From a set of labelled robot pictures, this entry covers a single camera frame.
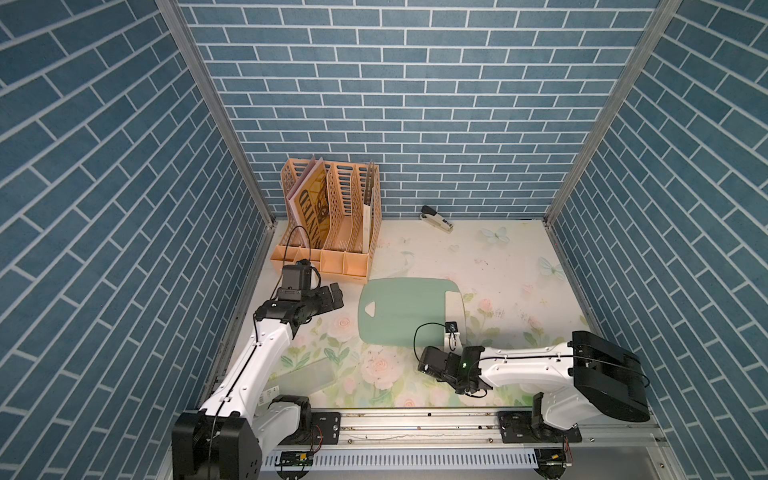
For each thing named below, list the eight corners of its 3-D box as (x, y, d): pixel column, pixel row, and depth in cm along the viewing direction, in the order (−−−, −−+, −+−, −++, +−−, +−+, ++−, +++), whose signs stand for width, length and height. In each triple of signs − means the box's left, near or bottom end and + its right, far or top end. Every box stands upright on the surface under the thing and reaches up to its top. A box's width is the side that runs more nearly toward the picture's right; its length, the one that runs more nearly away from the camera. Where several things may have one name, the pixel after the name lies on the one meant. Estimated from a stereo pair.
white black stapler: (417, 216, 125) (417, 209, 122) (423, 211, 127) (424, 204, 124) (448, 236, 118) (449, 229, 115) (454, 230, 120) (455, 223, 117)
